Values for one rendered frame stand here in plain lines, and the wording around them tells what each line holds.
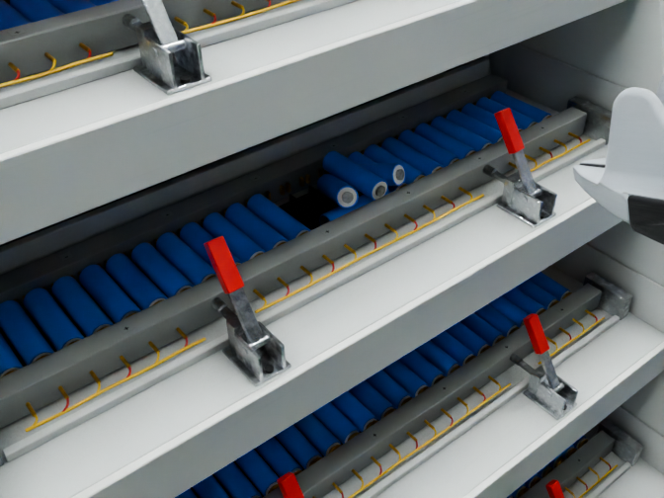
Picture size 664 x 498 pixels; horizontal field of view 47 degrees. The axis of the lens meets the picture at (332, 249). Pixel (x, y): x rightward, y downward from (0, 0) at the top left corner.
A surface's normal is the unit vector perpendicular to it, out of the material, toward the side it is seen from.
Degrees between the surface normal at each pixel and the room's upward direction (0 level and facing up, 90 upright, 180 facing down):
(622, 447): 90
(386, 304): 19
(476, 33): 109
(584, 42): 90
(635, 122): 90
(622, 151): 90
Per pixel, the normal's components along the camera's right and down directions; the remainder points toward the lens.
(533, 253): 0.62, 0.48
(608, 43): -0.79, 0.39
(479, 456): -0.01, -0.79
